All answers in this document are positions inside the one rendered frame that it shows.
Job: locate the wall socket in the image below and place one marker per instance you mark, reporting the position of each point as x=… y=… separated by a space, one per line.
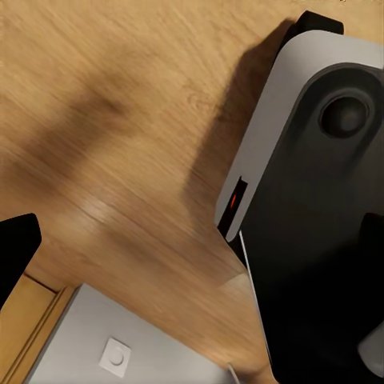
x=115 y=357

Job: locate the door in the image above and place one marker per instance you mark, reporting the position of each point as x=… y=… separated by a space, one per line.
x=27 y=320

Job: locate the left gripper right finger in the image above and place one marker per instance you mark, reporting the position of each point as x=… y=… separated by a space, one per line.
x=371 y=237

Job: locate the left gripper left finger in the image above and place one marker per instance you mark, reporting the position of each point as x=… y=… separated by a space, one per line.
x=19 y=239

